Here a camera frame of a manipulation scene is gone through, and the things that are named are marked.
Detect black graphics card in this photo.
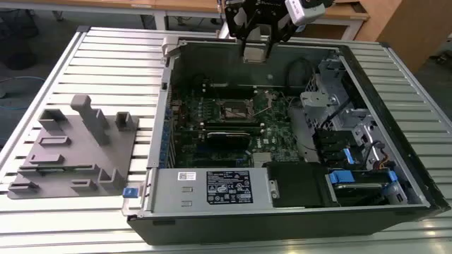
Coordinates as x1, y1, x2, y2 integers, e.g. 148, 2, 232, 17
206, 131, 252, 154

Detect black and grey PC case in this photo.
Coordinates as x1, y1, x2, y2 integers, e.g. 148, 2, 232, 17
122, 36, 452, 246

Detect blue disk carrier handle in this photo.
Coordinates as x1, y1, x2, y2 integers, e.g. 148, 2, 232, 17
327, 170, 356, 184

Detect wooden desk white frame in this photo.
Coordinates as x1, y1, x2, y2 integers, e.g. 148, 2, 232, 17
164, 0, 371, 40
0, 0, 167, 31

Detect black straight cable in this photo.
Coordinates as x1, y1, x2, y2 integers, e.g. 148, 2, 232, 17
319, 96, 352, 134

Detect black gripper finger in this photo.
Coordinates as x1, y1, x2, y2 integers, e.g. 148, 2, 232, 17
224, 0, 256, 58
267, 13, 298, 61

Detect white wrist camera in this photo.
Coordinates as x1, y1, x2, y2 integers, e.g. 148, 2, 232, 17
283, 0, 335, 28

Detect black plastic connector block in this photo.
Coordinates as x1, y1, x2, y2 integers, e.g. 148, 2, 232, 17
314, 129, 360, 166

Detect green RAM stick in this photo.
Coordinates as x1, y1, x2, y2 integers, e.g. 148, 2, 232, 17
35, 166, 87, 173

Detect silver finned heat sink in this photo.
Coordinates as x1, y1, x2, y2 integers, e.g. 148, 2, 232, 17
252, 151, 274, 162

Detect green motherboard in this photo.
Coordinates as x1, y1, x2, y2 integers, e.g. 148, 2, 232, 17
168, 86, 311, 169

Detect black office chair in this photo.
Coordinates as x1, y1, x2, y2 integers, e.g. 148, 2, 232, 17
0, 7, 40, 71

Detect black looped cable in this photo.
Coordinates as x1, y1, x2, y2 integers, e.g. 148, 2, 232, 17
284, 56, 314, 89

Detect silver square CPU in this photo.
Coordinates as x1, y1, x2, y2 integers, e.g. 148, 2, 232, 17
243, 41, 268, 64

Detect coloured power wires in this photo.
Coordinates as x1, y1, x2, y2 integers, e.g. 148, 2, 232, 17
374, 157, 395, 171

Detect silver power supply unit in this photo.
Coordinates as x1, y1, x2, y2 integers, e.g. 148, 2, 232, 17
143, 167, 275, 212

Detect silver metal drive bracket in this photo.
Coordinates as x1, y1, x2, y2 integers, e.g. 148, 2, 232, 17
300, 90, 340, 113

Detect metal CPU socket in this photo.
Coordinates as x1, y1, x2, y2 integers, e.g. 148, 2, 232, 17
218, 98, 259, 123

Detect wooden cabinet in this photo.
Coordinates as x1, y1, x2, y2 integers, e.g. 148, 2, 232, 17
363, 0, 452, 74

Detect grey plastic parts rack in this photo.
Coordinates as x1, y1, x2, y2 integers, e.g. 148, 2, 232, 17
6, 94, 140, 199

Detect blue floor cable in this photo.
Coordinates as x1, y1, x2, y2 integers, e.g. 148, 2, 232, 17
0, 75, 47, 112

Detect silver hard disk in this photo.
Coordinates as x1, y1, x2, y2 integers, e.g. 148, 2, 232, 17
334, 183, 386, 193

